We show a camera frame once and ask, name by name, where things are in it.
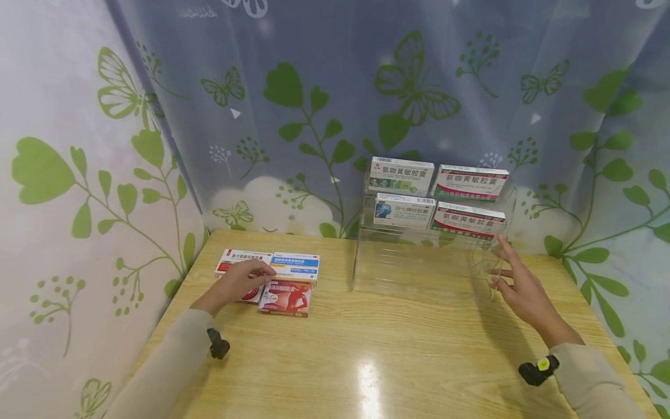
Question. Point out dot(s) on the person's right hand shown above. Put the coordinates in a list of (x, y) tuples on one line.
[(534, 299)]

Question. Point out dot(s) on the person's left hand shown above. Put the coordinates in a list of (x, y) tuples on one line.
[(233, 285)]

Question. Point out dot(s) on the person's left fingers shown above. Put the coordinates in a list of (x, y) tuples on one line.
[(260, 269)]

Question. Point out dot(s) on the person's right thumb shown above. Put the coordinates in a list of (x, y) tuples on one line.
[(503, 285)]

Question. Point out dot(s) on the person's right fingers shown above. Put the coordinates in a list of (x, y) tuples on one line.
[(509, 254)]

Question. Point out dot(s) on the person's right forearm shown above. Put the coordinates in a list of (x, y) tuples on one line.
[(594, 384)]

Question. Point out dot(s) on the white and red medicine box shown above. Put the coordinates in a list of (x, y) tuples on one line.
[(234, 260)]

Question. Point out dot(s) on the blue and white medicine box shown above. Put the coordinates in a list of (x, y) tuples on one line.
[(296, 266)]

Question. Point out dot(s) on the white red-striped medicine box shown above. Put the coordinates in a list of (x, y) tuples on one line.
[(467, 221), (470, 183)]

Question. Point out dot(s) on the clear acrylic display rack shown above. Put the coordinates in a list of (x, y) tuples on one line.
[(419, 265)]

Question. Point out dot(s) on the black wrist band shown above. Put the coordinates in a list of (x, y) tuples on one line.
[(218, 345), (538, 370)]

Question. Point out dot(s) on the white box with blue picture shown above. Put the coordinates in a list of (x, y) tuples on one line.
[(404, 210)]

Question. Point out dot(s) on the white and green medicine box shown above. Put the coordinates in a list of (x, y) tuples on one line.
[(400, 174)]

